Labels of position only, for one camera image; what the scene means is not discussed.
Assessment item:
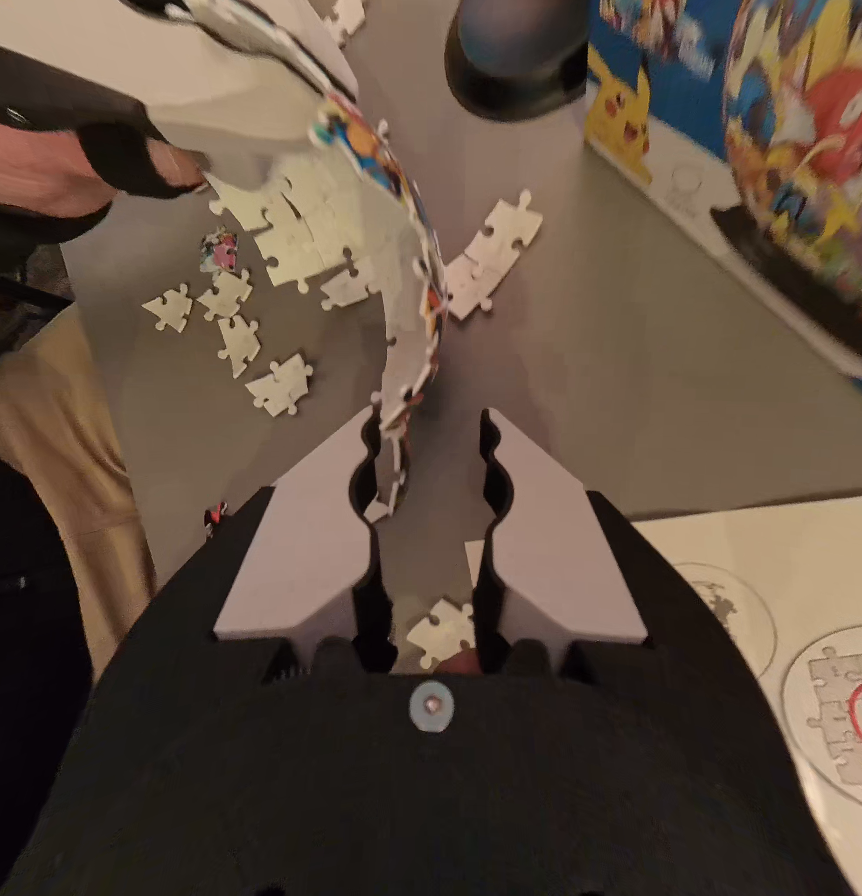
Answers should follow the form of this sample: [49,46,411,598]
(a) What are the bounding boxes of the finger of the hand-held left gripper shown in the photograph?
[0,0,321,191]
[193,0,361,100]

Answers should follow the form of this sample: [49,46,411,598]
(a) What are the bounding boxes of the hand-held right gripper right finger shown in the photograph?
[473,408,649,676]

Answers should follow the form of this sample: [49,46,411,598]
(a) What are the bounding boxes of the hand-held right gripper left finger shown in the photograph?
[214,406,398,676]

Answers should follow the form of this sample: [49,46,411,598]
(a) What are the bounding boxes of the partly built puzzle ball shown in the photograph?
[186,0,449,519]

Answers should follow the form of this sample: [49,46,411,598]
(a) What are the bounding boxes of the puzzle pieces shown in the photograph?
[141,0,544,671]

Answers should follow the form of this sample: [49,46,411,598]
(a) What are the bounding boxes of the black round ball stand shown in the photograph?
[444,0,591,123]

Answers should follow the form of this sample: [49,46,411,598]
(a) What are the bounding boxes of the printed puzzle box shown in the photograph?
[585,0,862,403]

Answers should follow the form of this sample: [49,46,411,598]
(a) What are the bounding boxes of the person's left hand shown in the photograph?
[0,115,209,219]

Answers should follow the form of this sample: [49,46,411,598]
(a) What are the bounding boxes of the folded instruction leaflet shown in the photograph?
[465,493,862,896]

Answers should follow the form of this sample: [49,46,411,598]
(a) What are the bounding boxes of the person's beige clothing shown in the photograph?
[0,301,158,680]

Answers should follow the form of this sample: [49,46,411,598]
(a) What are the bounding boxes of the person's dark trousers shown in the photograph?
[0,448,92,896]

